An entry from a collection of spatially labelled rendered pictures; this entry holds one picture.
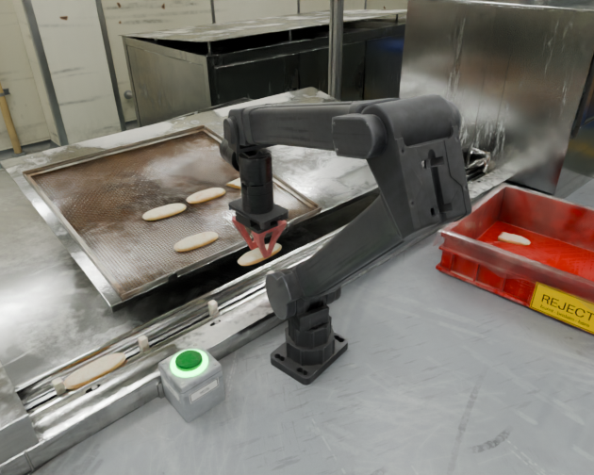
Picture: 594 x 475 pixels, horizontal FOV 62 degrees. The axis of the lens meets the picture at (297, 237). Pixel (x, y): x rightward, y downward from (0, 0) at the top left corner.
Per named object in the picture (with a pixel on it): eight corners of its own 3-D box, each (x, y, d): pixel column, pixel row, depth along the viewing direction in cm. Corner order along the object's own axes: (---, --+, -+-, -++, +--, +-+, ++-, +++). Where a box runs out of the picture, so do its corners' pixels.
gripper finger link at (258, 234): (264, 240, 98) (262, 198, 93) (288, 254, 93) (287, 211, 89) (237, 253, 94) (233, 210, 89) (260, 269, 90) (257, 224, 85)
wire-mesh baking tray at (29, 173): (123, 301, 88) (122, 295, 87) (23, 176, 116) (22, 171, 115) (321, 212, 117) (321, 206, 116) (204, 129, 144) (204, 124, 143)
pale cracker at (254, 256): (245, 269, 90) (244, 264, 90) (233, 261, 93) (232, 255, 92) (286, 249, 96) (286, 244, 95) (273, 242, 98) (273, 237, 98)
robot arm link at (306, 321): (300, 340, 79) (328, 329, 81) (299, 289, 74) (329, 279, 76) (274, 309, 86) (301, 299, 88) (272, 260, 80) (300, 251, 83)
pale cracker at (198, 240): (178, 255, 99) (178, 251, 98) (170, 245, 101) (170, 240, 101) (222, 239, 104) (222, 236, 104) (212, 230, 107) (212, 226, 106)
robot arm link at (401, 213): (427, 231, 41) (510, 204, 45) (363, 94, 44) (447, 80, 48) (277, 324, 81) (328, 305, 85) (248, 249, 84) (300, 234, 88)
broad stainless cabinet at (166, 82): (222, 220, 299) (205, 41, 247) (142, 171, 367) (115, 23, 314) (414, 143, 409) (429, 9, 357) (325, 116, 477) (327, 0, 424)
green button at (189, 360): (185, 380, 71) (183, 372, 71) (171, 366, 74) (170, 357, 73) (208, 367, 74) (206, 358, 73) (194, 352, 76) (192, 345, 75)
